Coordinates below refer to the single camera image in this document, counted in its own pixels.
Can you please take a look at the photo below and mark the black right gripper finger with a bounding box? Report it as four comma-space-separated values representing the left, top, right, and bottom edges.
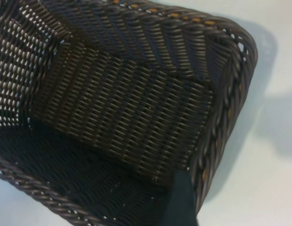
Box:
168, 171, 198, 226

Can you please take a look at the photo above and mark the dark brown woven basket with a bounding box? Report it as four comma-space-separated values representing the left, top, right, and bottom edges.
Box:
0, 0, 258, 226

